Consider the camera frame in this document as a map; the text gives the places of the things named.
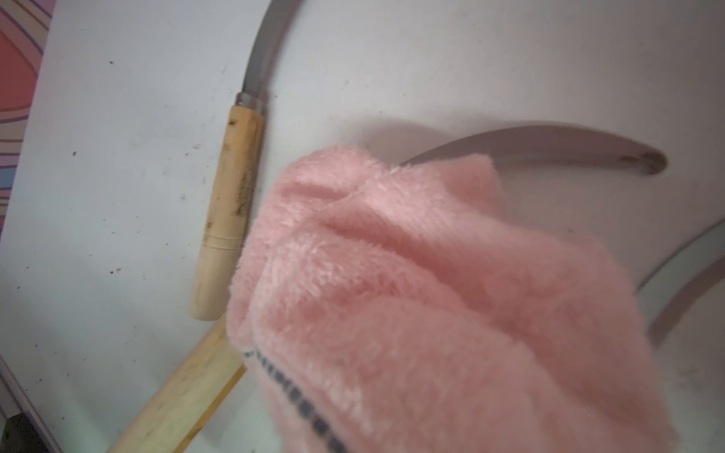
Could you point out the wooden handle sickle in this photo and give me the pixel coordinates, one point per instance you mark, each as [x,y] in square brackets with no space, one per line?
[235,179]
[187,401]

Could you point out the pink terry rag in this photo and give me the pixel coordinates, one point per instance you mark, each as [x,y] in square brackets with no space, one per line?
[395,309]

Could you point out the orange handle sickle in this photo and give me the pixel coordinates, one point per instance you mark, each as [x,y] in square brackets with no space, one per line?
[676,284]

